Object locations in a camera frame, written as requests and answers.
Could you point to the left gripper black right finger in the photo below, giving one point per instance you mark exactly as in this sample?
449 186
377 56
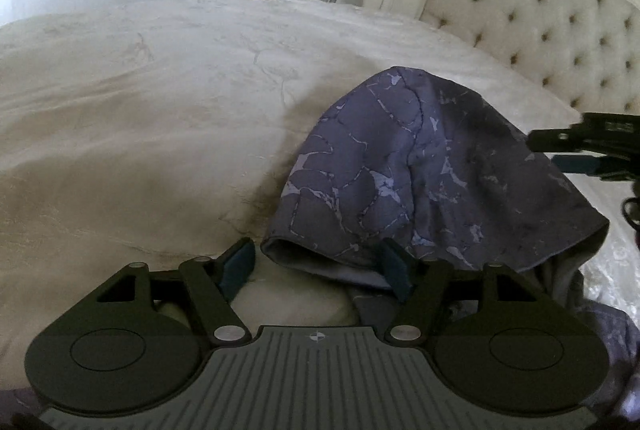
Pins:
492 337

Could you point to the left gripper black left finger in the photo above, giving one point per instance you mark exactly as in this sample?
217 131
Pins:
141 336

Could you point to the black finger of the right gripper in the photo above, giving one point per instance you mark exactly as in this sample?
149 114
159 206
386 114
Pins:
606 168
602 133

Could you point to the purple marble-pattern hooded jacket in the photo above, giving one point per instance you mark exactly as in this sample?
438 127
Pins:
431 165

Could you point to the cream embroidered bedspread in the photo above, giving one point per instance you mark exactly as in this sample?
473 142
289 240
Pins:
165 130

